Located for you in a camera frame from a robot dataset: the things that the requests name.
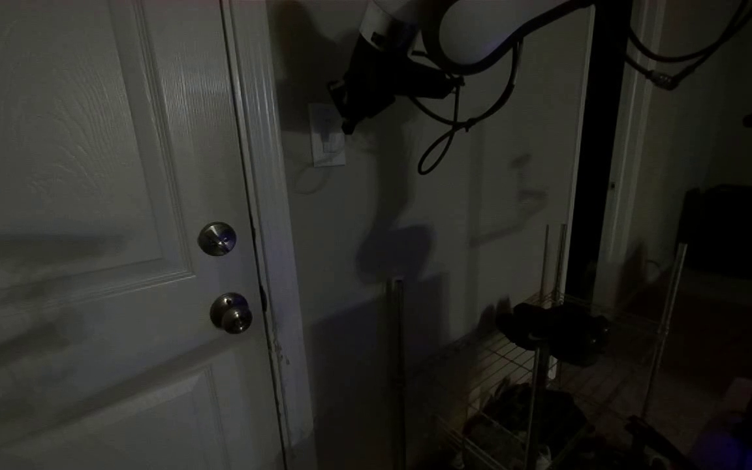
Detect round door knob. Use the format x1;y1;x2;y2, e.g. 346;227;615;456
209;293;252;334

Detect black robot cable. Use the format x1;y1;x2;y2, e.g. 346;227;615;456
405;41;525;176

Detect metal wire rack shelf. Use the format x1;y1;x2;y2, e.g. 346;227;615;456
384;219;692;470

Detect round deadbolt lock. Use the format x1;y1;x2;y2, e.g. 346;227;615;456
197;221;238;256

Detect dark shoes on shelf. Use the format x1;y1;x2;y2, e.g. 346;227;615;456
495;302;611;364

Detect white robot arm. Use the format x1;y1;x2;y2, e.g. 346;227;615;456
328;0;594;133

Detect white panel door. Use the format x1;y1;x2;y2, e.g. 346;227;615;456
0;0;303;470

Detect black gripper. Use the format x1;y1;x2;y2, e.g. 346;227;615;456
328;31;457;135

